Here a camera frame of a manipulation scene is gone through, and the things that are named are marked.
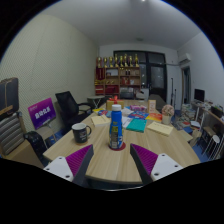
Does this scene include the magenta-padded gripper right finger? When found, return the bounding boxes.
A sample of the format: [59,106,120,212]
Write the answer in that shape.
[129,143,184,185]

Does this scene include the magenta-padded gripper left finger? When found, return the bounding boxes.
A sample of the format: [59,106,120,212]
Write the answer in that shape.
[43,143,95,187]

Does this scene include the blue drink bottle white cap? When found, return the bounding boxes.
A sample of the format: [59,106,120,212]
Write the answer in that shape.
[108,103,124,150]

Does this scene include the black chair backrest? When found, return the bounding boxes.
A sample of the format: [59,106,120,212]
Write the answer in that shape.
[23,130,49,166]

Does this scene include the pale yellow notebook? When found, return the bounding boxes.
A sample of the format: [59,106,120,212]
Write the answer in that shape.
[146,121,174,137]

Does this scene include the black mug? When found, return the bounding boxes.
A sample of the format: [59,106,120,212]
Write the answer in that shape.
[71,122,93,144]

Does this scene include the flat round red coaster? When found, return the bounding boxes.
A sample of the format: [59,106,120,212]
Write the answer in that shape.
[109,141,127,152]

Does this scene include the teal book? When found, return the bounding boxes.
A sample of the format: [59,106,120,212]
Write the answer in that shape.
[125,118,148,133]

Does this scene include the orange book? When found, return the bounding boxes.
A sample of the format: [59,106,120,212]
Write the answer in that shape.
[145,113,163,123]

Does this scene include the pink flowers in white pot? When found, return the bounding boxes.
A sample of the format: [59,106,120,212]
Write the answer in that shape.
[161,104,175,126]

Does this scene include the white round stool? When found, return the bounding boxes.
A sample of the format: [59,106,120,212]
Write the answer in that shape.
[203,134,221,158]

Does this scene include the purple sign board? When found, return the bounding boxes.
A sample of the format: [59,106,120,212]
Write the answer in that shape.
[27,97,57,130]

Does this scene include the blue printed book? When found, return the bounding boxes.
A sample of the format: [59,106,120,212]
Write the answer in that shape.
[128,111,149,120]

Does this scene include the black office chair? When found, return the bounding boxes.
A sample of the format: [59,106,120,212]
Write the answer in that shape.
[54,90,93,126]

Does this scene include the small standing card box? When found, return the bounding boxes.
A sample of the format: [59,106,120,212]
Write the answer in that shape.
[147,99,157,114]

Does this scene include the pink package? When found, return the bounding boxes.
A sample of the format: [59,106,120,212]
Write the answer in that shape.
[129,105,148,113]

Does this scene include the grey armchair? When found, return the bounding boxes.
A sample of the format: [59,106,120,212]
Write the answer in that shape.
[148,93,167,113]

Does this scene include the long cluttered side desk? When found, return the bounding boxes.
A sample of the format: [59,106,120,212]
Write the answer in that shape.
[191,99,224,158]

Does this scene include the black tripod stand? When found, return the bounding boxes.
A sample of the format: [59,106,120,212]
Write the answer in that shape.
[170,78,178,108]

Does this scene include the small round side table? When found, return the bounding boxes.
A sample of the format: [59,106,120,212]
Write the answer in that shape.
[87,95,106,109]

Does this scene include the computer monitor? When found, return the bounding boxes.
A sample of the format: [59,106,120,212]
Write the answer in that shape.
[193,88,206,103]

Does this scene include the yellow gift box red ribbon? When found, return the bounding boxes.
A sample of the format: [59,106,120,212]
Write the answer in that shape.
[106,95,125,111]

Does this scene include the black framed glass door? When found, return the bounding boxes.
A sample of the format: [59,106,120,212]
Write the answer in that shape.
[113,50,168,103]

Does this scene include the wooden shelf unit with trophies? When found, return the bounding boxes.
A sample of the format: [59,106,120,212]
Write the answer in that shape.
[94,53,142,98]

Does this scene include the white wall air conditioner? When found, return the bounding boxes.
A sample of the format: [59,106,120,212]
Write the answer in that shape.
[177,52,193,66]

